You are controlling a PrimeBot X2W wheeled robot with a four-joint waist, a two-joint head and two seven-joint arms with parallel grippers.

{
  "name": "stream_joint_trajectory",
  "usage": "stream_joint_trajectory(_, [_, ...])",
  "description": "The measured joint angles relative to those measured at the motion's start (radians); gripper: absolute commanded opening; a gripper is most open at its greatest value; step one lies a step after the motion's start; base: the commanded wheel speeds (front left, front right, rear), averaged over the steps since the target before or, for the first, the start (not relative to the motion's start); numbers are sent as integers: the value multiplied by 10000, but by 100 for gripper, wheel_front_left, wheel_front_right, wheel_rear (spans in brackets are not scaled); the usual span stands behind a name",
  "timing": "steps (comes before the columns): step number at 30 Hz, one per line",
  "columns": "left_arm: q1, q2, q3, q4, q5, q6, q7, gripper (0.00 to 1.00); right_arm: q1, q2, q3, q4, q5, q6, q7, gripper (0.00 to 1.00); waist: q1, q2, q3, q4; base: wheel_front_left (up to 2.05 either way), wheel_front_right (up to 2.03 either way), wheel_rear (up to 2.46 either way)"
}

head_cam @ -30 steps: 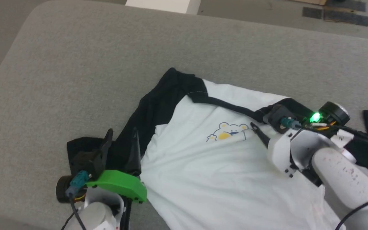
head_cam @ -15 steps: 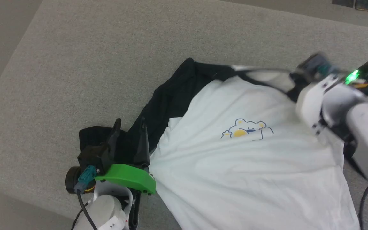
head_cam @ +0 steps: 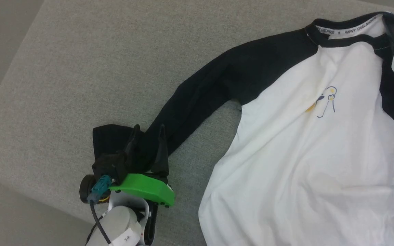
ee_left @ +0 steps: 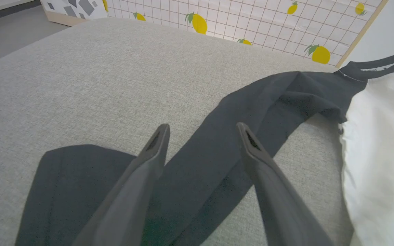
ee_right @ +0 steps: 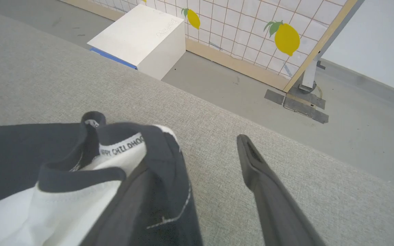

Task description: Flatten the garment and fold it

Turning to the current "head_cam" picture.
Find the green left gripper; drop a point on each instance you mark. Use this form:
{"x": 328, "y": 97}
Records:
{"x": 145, "y": 188}

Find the white and navy raglan shirt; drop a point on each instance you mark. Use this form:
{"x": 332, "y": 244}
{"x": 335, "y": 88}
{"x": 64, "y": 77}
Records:
{"x": 303, "y": 153}

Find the grey fabric sofa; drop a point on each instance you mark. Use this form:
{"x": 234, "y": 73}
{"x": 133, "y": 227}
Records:
{"x": 80, "y": 68}

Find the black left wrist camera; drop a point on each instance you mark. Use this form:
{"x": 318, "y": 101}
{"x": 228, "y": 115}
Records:
{"x": 108, "y": 167}

